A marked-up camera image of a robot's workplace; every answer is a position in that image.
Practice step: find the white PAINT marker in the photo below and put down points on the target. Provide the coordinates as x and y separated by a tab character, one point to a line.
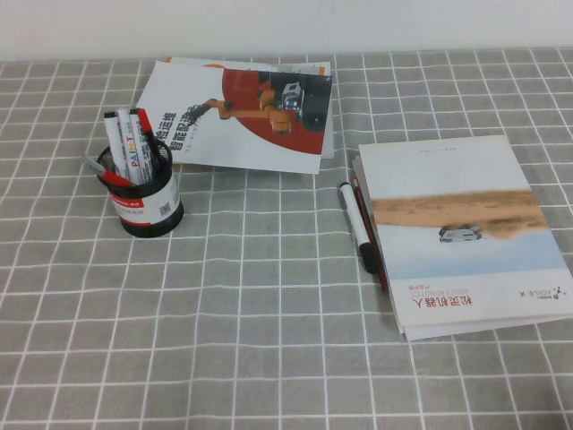
130	148

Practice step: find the brochure with orange robot arm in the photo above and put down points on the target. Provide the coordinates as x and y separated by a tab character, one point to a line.
215	143

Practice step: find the grey checked tablecloth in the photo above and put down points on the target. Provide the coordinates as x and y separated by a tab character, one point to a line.
268	313

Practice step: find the white marker with black print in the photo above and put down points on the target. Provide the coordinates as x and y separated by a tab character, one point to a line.
142	148

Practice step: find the black mesh pen holder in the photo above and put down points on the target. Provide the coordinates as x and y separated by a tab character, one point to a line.
152	210

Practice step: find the white marker with black cap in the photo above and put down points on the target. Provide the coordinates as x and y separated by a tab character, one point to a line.
114	139
356	219

